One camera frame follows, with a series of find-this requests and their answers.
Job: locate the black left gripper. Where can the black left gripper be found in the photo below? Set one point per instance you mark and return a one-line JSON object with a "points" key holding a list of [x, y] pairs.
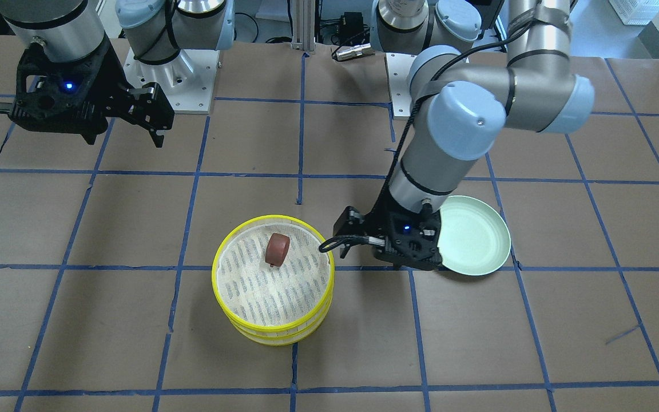
{"points": [[351, 222]]}

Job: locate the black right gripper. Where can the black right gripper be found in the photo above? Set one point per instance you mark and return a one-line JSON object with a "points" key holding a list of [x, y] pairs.
{"points": [[107, 84]]}

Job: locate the brown half-moon bun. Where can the brown half-moon bun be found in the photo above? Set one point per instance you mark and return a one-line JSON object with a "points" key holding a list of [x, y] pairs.
{"points": [[277, 249]]}

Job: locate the yellow bamboo steamer layer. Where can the yellow bamboo steamer layer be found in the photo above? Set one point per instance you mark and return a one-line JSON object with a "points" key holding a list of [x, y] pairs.
{"points": [[292, 335], [266, 299]]}

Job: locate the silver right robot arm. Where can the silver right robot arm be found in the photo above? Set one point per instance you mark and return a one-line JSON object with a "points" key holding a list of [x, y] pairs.
{"points": [[156, 30]]}

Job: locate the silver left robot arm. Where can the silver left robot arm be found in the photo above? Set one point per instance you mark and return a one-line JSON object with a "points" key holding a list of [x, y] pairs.
{"points": [[458, 109]]}

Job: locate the light green round plate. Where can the light green round plate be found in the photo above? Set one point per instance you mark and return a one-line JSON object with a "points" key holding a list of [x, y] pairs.
{"points": [[474, 239]]}

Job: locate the aluminium frame post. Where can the aluminium frame post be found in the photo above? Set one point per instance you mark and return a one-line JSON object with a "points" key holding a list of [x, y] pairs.
{"points": [[303, 20]]}

